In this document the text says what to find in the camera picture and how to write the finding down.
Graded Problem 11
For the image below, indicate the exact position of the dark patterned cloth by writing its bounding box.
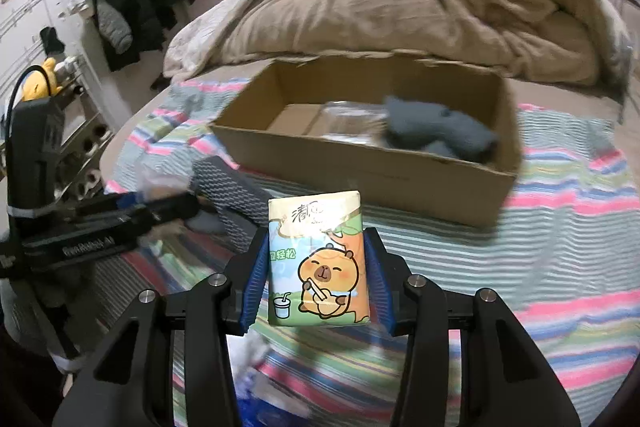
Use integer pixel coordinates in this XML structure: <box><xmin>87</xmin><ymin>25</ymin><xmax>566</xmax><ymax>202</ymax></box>
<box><xmin>191</xmin><ymin>156</ymin><xmax>273</xmax><ymax>254</ymax></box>

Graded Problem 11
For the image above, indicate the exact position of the yellow plush toy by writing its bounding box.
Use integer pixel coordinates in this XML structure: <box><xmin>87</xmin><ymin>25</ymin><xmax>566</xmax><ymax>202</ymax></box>
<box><xmin>20</xmin><ymin>57</ymin><xmax>60</xmax><ymax>102</ymax></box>

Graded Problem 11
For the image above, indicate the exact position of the small grey cloth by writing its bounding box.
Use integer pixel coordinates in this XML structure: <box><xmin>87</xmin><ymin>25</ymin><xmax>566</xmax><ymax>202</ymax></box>
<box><xmin>186</xmin><ymin>206</ymin><xmax>227</xmax><ymax>237</ymax></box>

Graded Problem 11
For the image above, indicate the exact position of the grey puffer jacket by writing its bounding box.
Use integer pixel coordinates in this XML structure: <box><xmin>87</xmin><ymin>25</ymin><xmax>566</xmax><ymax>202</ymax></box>
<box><xmin>95</xmin><ymin>0</ymin><xmax>135</xmax><ymax>55</ymax></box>

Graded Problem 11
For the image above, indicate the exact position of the striped bed blanket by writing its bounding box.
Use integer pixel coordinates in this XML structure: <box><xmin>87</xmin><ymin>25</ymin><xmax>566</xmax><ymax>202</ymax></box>
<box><xmin>92</xmin><ymin>77</ymin><xmax>638</xmax><ymax>427</ymax></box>

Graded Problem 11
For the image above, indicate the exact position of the white metal shelf rack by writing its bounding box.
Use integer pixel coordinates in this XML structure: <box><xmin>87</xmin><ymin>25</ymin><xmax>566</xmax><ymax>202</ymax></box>
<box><xmin>0</xmin><ymin>0</ymin><xmax>116</xmax><ymax>202</ymax></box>

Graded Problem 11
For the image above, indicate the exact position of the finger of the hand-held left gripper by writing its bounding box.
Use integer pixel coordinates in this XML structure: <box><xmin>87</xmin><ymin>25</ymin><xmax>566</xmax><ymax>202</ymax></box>
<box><xmin>75</xmin><ymin>189</ymin><xmax>203</xmax><ymax>238</ymax></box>

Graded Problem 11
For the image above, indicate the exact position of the blue packet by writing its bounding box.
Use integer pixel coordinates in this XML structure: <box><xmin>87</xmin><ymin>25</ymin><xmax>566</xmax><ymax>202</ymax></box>
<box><xmin>234</xmin><ymin>394</ymin><xmax>306</xmax><ymax>427</ymax></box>

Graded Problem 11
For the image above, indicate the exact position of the grey blue sock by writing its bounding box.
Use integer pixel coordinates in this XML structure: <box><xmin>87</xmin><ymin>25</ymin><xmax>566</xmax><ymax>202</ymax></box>
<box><xmin>380</xmin><ymin>95</ymin><xmax>501</xmax><ymax>165</ymax></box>

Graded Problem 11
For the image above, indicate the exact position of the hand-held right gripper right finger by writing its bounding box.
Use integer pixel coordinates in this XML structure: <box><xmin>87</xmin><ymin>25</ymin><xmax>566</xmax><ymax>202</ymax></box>
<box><xmin>362</xmin><ymin>227</ymin><xmax>583</xmax><ymax>427</ymax></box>

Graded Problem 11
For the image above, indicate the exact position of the brown cardboard box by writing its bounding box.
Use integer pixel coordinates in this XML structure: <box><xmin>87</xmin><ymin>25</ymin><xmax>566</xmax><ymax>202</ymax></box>
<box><xmin>209</xmin><ymin>51</ymin><xmax>523</xmax><ymax>230</ymax></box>

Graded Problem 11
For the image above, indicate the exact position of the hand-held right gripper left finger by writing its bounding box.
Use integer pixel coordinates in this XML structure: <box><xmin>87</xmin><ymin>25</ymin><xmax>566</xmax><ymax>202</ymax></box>
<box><xmin>52</xmin><ymin>227</ymin><xmax>273</xmax><ymax>427</ymax></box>

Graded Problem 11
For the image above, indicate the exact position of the clear plastic bag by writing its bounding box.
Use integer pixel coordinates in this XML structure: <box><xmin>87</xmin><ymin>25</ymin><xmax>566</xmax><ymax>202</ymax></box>
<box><xmin>317</xmin><ymin>102</ymin><xmax>388</xmax><ymax>142</ymax></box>

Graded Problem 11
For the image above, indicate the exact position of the cartoon print tissue pack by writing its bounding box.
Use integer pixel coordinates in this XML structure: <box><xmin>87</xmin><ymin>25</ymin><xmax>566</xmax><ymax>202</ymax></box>
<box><xmin>267</xmin><ymin>188</ymin><xmax>373</xmax><ymax>327</ymax></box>

